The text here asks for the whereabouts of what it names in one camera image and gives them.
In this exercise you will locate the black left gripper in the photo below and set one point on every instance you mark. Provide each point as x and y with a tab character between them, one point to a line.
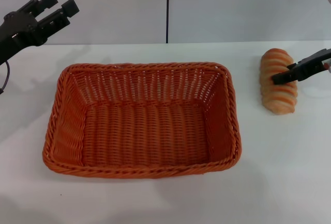
22	31

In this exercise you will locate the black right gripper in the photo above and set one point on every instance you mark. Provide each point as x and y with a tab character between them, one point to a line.
314	65

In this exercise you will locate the striped orange toy bread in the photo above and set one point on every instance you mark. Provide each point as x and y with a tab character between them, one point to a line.
279	97

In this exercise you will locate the orange woven plastic basket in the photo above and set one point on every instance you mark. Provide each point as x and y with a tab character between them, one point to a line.
144	133

